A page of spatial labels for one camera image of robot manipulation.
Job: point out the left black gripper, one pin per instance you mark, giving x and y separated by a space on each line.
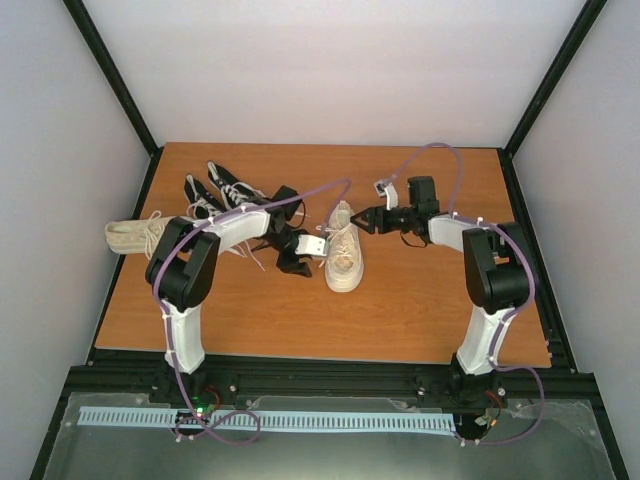
292 265

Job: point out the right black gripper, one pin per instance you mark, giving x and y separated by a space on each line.
372 213

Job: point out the beige lace platform sneaker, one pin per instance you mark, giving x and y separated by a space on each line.
344 264

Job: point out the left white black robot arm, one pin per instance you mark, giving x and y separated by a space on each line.
181 270

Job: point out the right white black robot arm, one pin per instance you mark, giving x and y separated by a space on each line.
499 279

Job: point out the black white sneaker right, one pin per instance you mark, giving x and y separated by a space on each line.
233 191

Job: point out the black white sneaker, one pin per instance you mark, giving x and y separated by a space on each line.
202 203
233 191

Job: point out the black white sneaker left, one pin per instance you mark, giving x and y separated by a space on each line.
202 203

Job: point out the beige canvas sneaker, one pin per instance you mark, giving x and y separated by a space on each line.
136 236

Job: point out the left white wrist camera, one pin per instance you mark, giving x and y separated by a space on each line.
310 245

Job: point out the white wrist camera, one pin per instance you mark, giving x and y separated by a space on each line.
310 245
386 190

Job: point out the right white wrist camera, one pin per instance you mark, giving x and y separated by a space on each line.
386 190

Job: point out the light blue cable duct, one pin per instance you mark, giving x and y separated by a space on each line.
272 421

